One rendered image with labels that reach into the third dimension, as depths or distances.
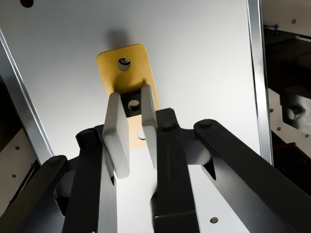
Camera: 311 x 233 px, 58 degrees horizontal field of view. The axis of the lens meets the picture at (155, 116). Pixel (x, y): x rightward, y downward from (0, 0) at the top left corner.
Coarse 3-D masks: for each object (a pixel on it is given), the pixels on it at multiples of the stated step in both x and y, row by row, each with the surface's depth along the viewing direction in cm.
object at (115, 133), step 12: (108, 108) 18; (120, 108) 19; (108, 120) 16; (120, 120) 18; (108, 132) 15; (120, 132) 16; (108, 144) 15; (120, 144) 15; (120, 156) 15; (120, 168) 15
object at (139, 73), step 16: (128, 48) 20; (144, 48) 20; (112, 64) 21; (144, 64) 21; (112, 80) 21; (128, 80) 21; (144, 80) 21; (128, 96) 21; (128, 112) 21; (144, 144) 23
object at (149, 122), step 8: (144, 88) 20; (144, 96) 18; (152, 96) 19; (144, 104) 17; (152, 104) 17; (144, 112) 16; (152, 112) 16; (144, 120) 15; (152, 120) 15; (144, 128) 15; (152, 128) 15; (152, 136) 15; (152, 144) 15; (152, 152) 15; (152, 160) 15
